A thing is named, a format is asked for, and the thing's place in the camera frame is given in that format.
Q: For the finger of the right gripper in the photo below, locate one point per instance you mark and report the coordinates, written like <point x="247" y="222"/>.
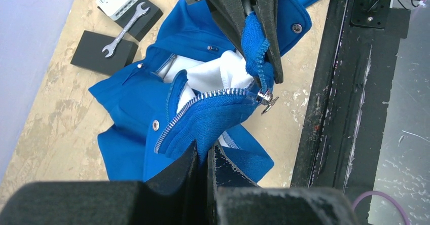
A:
<point x="267" y="14"/>
<point x="229" y="16"/>

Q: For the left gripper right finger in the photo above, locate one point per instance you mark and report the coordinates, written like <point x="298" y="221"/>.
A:
<point x="232" y="198"/>

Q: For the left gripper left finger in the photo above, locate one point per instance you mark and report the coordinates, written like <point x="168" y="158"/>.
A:
<point x="164" y="199"/>

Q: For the blue zip jacket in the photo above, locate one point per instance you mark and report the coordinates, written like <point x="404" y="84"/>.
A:
<point x="193" y="85"/>

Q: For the black flat block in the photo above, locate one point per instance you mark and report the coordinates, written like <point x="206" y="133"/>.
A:
<point x="144" y="23"/>
<point x="89" y="55"/>

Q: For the silver wrench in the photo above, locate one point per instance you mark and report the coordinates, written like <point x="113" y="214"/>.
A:
<point x="140" y="11"/>

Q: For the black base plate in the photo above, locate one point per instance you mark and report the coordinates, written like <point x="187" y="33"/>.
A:
<point x="345" y="119"/>

